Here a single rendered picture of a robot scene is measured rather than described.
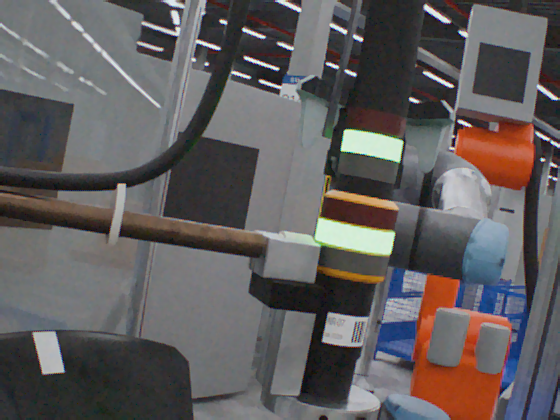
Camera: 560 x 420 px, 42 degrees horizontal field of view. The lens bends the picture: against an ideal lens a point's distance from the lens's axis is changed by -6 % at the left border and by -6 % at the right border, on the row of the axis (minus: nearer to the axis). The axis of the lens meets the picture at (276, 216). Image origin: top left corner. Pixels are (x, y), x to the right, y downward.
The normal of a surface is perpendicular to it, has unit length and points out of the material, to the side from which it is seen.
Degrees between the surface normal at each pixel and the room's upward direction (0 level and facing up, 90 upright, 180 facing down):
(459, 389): 90
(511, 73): 90
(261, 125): 90
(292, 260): 90
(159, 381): 41
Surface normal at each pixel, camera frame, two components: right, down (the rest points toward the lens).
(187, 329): 0.77, 0.18
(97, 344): 0.52, -0.62
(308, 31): -0.61, -0.07
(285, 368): 0.32, 0.11
